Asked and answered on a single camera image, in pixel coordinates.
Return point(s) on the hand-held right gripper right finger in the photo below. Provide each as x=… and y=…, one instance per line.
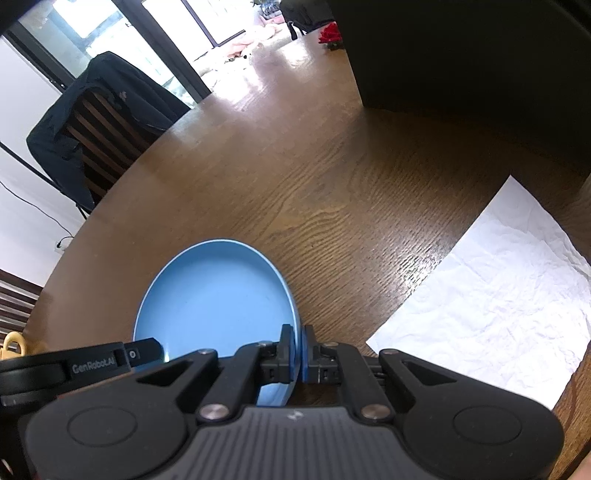
x=308, y=355

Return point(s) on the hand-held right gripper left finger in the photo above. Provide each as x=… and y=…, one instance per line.
x=288, y=353

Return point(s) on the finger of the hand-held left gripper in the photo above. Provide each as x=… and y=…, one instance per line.
x=145, y=354

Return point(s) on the shallow blue plate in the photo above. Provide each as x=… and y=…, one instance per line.
x=217, y=295

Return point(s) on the yellow mug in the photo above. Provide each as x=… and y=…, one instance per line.
x=11, y=344

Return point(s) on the dark wooden chair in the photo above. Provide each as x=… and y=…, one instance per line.
x=18, y=300
x=99, y=134

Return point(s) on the white paper napkin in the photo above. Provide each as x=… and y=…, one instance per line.
x=498, y=295

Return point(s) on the chair with dark jacket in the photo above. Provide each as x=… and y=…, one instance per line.
x=51, y=147

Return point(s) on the black framed glass door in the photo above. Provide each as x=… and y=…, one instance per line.
x=182, y=69

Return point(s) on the pink cloth pile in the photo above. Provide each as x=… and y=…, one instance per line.
x=258, y=36

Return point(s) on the black paper bag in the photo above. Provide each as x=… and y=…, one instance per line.
x=461, y=55

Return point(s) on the black backpack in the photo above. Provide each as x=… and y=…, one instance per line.
x=304, y=14

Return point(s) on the wall socket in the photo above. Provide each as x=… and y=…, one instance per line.
x=61, y=245

